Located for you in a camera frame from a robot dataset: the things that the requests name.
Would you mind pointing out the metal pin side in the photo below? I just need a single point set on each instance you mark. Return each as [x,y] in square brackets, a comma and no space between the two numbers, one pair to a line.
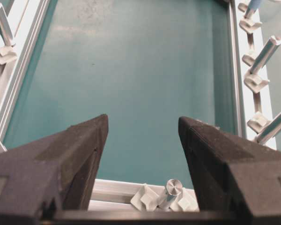
[266,53]
[252,7]
[270,131]

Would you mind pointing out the metal pin near corner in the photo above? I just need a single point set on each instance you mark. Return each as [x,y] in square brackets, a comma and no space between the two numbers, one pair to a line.
[172,190]

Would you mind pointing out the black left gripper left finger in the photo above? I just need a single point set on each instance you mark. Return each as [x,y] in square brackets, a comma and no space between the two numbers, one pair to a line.
[53,173]

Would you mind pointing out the metal pin side upper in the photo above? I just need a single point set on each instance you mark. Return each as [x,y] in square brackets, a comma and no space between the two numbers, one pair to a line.
[252,7]

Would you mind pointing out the metal pin side lower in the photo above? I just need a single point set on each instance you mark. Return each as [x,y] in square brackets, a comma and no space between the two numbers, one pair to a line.
[270,131]

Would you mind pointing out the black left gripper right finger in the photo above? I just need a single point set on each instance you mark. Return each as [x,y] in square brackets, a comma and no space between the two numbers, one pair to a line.
[232,174]

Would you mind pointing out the metal pin side middle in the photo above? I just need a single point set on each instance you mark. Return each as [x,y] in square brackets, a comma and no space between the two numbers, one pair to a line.
[266,53]

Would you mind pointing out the metal pin far left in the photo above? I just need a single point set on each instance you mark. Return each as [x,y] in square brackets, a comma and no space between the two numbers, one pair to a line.
[5,29]

